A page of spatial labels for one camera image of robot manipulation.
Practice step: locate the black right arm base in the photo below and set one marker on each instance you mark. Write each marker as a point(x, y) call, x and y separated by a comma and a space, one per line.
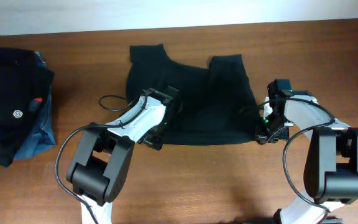
point(328, 220)

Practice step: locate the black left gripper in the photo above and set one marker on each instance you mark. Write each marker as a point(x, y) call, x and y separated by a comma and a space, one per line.
point(155, 142)

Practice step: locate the black folded garment with logo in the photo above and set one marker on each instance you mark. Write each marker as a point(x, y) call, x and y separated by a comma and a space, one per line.
point(7, 125)

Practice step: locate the dark green t-shirt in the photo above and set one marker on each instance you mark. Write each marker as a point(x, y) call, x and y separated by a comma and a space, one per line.
point(217, 105)

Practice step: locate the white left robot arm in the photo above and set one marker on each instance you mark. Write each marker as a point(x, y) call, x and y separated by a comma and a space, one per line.
point(101, 162)

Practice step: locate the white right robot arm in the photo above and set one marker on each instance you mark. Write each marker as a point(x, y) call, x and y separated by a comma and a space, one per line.
point(330, 175)

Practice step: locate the folded blue jeans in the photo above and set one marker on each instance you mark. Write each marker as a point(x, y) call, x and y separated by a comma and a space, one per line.
point(39, 127)

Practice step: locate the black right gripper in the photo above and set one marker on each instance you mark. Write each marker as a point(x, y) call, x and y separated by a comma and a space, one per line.
point(266, 137)

